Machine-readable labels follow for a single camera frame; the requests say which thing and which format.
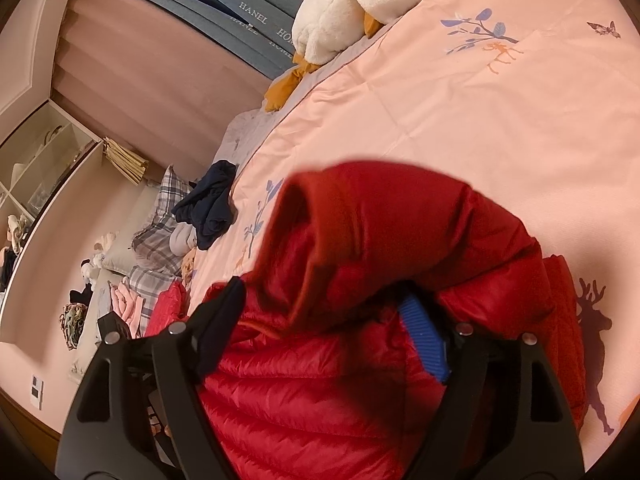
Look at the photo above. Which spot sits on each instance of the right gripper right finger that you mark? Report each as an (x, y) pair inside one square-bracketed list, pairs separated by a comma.
[(503, 414)]

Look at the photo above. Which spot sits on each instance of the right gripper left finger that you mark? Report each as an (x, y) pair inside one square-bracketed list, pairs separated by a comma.
[(136, 413)]

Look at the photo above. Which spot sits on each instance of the red down jacket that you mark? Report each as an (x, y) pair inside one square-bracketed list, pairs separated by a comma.
[(172, 306), (320, 379)]

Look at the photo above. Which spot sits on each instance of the pink clothing pile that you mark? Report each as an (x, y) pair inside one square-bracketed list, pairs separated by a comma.
[(128, 306)]

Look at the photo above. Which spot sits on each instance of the plaid pillow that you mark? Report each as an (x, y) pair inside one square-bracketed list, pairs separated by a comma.
[(155, 265)]

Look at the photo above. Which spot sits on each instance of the dark navy garment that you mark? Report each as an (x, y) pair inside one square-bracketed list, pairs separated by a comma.
[(207, 207)]

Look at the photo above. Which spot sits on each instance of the yellow curtain tassel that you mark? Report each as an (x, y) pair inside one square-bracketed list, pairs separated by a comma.
[(128, 163)]

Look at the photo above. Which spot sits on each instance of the deer print duvet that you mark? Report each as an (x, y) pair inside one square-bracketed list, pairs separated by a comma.
[(535, 103)]

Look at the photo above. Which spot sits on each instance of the white goose plush toy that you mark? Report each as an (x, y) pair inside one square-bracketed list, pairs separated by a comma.
[(323, 29)]

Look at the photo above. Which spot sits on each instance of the white wall shelf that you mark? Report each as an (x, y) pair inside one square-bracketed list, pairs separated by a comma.
[(46, 162)]

